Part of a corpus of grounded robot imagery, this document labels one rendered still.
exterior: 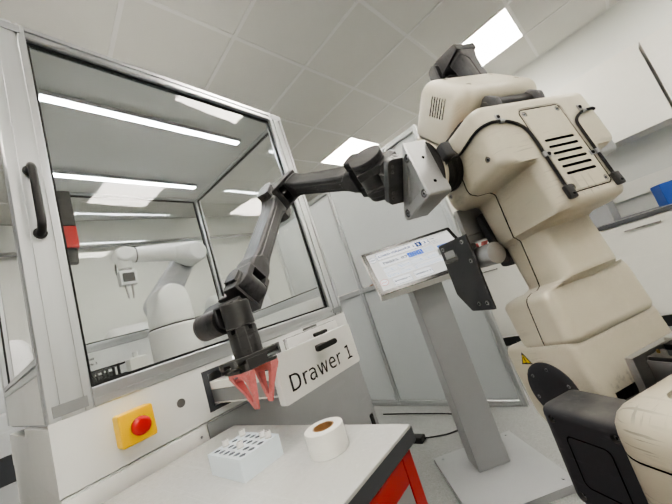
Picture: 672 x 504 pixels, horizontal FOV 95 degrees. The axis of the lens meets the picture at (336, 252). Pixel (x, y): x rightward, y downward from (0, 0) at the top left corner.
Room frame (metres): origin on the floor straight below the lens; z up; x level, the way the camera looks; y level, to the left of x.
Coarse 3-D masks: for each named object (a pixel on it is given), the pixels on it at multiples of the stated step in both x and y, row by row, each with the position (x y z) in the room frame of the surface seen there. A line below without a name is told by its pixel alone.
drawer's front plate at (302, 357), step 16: (320, 336) 0.83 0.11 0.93; (336, 336) 0.88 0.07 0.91; (288, 352) 0.74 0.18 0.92; (304, 352) 0.77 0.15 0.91; (320, 352) 0.82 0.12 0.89; (336, 352) 0.86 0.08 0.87; (352, 352) 0.91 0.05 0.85; (288, 368) 0.73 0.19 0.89; (304, 368) 0.76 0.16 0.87; (320, 368) 0.80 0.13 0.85; (336, 368) 0.85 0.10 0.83; (288, 384) 0.72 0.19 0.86; (304, 384) 0.75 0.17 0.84; (320, 384) 0.79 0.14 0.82; (288, 400) 0.71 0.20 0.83
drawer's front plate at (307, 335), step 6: (324, 324) 1.31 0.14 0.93; (330, 324) 1.34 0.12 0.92; (336, 324) 1.37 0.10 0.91; (312, 330) 1.25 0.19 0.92; (318, 330) 1.28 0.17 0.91; (294, 336) 1.18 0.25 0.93; (300, 336) 1.20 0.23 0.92; (306, 336) 1.22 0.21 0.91; (312, 336) 1.25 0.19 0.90; (288, 342) 1.15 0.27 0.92; (294, 342) 1.17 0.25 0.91; (300, 342) 1.19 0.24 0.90; (288, 348) 1.15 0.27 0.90
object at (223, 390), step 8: (224, 376) 0.97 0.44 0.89; (256, 376) 0.78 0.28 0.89; (216, 384) 0.90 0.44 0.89; (224, 384) 0.88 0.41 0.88; (232, 384) 0.85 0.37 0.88; (216, 392) 0.90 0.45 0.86; (224, 392) 0.88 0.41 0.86; (232, 392) 0.85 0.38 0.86; (240, 392) 0.83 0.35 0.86; (216, 400) 0.91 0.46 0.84; (224, 400) 0.88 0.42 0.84; (232, 400) 0.86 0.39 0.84; (240, 400) 0.84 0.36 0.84
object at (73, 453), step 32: (160, 384) 0.82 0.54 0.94; (192, 384) 0.88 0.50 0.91; (96, 416) 0.71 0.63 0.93; (160, 416) 0.81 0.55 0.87; (192, 416) 0.87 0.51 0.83; (32, 448) 0.83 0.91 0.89; (64, 448) 0.66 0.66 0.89; (96, 448) 0.70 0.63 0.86; (128, 448) 0.75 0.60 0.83; (64, 480) 0.66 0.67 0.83; (96, 480) 0.69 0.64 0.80
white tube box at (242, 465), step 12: (252, 432) 0.68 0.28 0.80; (252, 444) 0.61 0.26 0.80; (264, 444) 0.60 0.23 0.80; (276, 444) 0.61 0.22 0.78; (216, 456) 0.61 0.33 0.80; (228, 456) 0.59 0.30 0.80; (240, 456) 0.58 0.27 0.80; (252, 456) 0.58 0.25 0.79; (264, 456) 0.59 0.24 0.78; (276, 456) 0.61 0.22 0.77; (216, 468) 0.62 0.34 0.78; (228, 468) 0.59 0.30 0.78; (240, 468) 0.56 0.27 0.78; (252, 468) 0.57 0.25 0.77; (264, 468) 0.59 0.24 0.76; (240, 480) 0.57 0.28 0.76
